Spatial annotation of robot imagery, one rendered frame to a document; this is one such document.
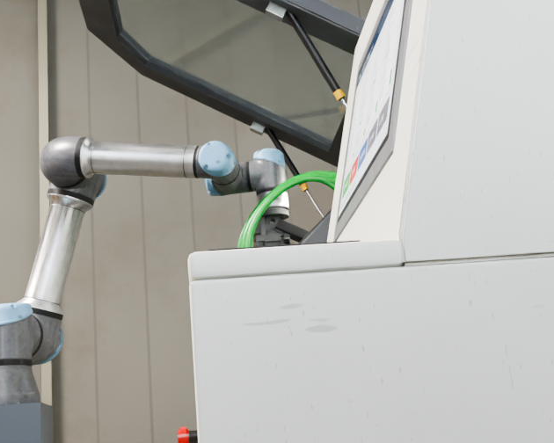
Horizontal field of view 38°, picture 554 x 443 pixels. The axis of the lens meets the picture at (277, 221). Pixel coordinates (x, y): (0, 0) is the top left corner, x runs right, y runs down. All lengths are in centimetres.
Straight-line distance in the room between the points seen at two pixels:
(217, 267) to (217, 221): 281
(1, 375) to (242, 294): 110
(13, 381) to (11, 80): 227
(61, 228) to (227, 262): 123
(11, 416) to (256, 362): 107
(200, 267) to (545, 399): 37
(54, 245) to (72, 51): 203
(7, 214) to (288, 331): 295
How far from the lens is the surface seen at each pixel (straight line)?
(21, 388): 186
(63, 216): 203
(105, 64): 390
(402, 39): 107
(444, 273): 85
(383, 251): 84
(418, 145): 89
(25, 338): 188
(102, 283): 357
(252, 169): 193
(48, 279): 201
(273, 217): 191
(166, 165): 185
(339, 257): 83
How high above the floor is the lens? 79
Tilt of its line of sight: 15 degrees up
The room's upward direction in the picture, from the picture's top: 5 degrees counter-clockwise
